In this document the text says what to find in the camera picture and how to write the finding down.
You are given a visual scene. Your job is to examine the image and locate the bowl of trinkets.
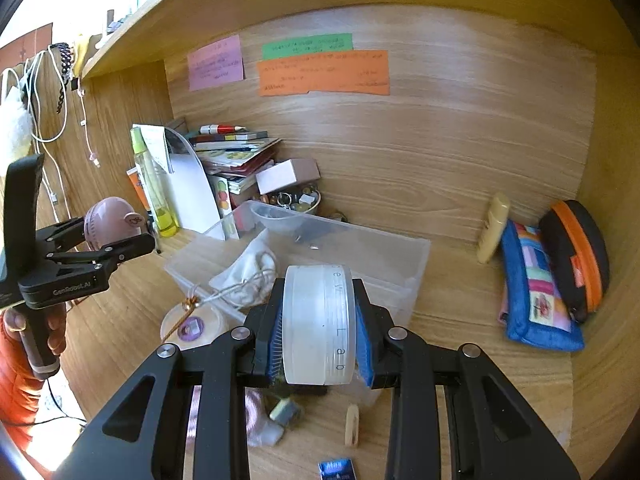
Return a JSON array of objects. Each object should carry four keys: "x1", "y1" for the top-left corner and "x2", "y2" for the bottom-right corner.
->
[{"x1": 260, "y1": 185, "x2": 322, "y2": 217}]

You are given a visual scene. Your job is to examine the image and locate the white earphones cable bundle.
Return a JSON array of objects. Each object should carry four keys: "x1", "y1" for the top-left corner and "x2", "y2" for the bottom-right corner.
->
[{"x1": 208, "y1": 239, "x2": 279, "y2": 309}]

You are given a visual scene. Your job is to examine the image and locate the white plush toy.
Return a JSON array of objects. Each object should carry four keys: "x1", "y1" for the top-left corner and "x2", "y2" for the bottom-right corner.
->
[{"x1": 0, "y1": 97, "x2": 32, "y2": 162}]

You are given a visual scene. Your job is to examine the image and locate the pale green square eraser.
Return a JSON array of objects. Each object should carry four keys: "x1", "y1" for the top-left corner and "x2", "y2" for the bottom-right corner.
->
[{"x1": 269, "y1": 396, "x2": 304, "y2": 424}]

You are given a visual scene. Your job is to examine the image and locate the person's left forearm orange sleeve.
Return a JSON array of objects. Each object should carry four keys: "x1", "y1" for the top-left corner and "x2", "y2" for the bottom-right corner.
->
[{"x1": 0, "y1": 327, "x2": 53, "y2": 468}]

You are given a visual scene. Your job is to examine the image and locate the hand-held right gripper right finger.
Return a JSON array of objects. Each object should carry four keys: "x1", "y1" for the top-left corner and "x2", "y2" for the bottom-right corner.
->
[{"x1": 350, "y1": 278, "x2": 582, "y2": 480}]

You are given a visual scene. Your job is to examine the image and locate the pink rope in plastic bag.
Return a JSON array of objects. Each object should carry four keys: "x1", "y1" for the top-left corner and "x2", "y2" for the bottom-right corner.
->
[{"x1": 244, "y1": 389, "x2": 287, "y2": 449}]

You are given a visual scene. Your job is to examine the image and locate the orange paper note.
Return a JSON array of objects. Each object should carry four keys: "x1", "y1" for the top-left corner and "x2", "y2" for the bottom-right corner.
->
[{"x1": 257, "y1": 50, "x2": 390, "y2": 97}]

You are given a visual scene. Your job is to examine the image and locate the blue patchwork pouch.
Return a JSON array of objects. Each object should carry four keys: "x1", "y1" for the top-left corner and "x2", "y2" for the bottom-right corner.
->
[{"x1": 498, "y1": 220, "x2": 586, "y2": 353}]

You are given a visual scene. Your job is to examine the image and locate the small blue box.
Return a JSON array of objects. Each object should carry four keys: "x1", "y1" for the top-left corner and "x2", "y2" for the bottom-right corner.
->
[{"x1": 318, "y1": 457, "x2": 359, "y2": 480}]

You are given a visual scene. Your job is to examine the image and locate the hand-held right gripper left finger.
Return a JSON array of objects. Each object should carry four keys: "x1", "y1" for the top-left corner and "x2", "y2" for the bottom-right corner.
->
[{"x1": 72, "y1": 277, "x2": 288, "y2": 480}]

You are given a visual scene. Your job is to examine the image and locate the red and white pen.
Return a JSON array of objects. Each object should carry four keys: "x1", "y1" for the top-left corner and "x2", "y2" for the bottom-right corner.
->
[{"x1": 199, "y1": 122, "x2": 250, "y2": 135}]

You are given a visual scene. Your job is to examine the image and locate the small white cardboard box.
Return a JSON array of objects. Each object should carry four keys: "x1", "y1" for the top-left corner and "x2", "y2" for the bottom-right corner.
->
[{"x1": 256, "y1": 158, "x2": 321, "y2": 195}]

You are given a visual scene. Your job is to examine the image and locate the beige clip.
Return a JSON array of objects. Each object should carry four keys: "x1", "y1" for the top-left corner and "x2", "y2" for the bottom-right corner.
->
[{"x1": 344, "y1": 403, "x2": 361, "y2": 449}]

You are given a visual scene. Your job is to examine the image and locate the wooden desktop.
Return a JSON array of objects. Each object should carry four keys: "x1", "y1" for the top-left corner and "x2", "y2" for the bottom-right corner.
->
[{"x1": 60, "y1": 210, "x2": 577, "y2": 480}]

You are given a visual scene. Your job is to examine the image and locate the black case orange zipper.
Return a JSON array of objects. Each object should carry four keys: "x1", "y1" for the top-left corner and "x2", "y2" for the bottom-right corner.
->
[{"x1": 538, "y1": 200, "x2": 611, "y2": 324}]

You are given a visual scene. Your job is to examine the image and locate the yellow spray bottle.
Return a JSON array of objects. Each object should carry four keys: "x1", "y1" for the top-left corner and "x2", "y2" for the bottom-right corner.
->
[{"x1": 130, "y1": 126, "x2": 180, "y2": 239}]

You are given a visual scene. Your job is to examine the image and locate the black beaded strap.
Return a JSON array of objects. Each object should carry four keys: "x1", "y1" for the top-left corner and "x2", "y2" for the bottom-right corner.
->
[{"x1": 49, "y1": 42, "x2": 74, "y2": 114}]

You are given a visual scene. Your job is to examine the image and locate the stack of books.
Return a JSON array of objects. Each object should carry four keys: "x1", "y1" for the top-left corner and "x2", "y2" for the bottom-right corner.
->
[{"x1": 187, "y1": 130, "x2": 283, "y2": 211}]

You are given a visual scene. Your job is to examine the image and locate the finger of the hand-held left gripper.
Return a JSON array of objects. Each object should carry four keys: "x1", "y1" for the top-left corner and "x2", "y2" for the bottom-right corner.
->
[
  {"x1": 34, "y1": 216, "x2": 89, "y2": 257},
  {"x1": 47, "y1": 232, "x2": 157, "y2": 281}
]

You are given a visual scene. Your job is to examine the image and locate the person's left hand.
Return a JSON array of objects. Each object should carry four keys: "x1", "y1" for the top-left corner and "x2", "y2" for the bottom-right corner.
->
[{"x1": 2, "y1": 304, "x2": 69, "y2": 359}]

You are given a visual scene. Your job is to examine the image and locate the orange cord with beads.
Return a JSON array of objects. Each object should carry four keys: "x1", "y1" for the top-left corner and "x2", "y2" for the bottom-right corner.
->
[{"x1": 166, "y1": 285, "x2": 202, "y2": 345}]

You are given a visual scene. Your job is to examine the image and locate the orange tube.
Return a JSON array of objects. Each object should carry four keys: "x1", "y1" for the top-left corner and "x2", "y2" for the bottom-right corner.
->
[{"x1": 126, "y1": 167, "x2": 151, "y2": 213}]

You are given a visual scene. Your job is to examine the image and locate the cream lotion tube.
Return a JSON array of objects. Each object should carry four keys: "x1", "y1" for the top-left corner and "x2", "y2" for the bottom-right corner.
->
[{"x1": 475, "y1": 192, "x2": 512, "y2": 265}]

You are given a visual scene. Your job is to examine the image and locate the translucent white round jar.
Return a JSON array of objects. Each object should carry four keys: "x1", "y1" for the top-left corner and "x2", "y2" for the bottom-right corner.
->
[{"x1": 282, "y1": 265, "x2": 362, "y2": 387}]

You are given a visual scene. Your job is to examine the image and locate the white paper sheet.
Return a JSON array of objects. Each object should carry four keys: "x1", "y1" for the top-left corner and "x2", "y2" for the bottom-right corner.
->
[{"x1": 139, "y1": 123, "x2": 174, "y2": 174}]

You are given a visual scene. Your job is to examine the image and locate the clear plastic storage bin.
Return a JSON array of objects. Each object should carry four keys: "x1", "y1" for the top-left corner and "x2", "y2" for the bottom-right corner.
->
[{"x1": 164, "y1": 200, "x2": 432, "y2": 408}]

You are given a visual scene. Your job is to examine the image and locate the pink sticky note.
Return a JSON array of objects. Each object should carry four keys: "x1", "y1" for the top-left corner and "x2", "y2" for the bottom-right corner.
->
[{"x1": 187, "y1": 34, "x2": 246, "y2": 92}]

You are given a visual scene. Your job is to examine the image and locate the green paper note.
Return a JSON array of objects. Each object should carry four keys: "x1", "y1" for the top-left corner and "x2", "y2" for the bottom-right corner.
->
[{"x1": 261, "y1": 33, "x2": 354, "y2": 60}]

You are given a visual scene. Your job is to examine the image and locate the wooden shelf board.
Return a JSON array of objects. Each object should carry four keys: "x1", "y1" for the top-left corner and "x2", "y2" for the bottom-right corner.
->
[{"x1": 80, "y1": 0, "x2": 626, "y2": 81}]

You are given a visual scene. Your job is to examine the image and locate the white charging cable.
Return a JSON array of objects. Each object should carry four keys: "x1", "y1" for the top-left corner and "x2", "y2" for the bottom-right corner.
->
[
  {"x1": 0, "y1": 45, "x2": 68, "y2": 206},
  {"x1": 74, "y1": 77, "x2": 102, "y2": 169}
]

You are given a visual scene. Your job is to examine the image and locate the pink handheld fan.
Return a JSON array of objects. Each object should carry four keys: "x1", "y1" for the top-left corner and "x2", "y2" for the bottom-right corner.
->
[{"x1": 83, "y1": 196, "x2": 151, "y2": 252}]

